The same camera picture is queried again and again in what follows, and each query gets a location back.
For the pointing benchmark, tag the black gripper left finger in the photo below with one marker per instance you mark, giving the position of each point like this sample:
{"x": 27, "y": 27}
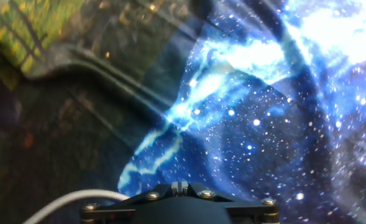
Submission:
{"x": 114, "y": 210}

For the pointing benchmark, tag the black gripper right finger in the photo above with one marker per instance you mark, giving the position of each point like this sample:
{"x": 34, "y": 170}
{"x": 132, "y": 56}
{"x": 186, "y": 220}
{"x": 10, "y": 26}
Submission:
{"x": 248, "y": 210}

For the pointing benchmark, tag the galaxy print cloth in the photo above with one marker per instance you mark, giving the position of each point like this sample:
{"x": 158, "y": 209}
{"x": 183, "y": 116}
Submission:
{"x": 248, "y": 124}

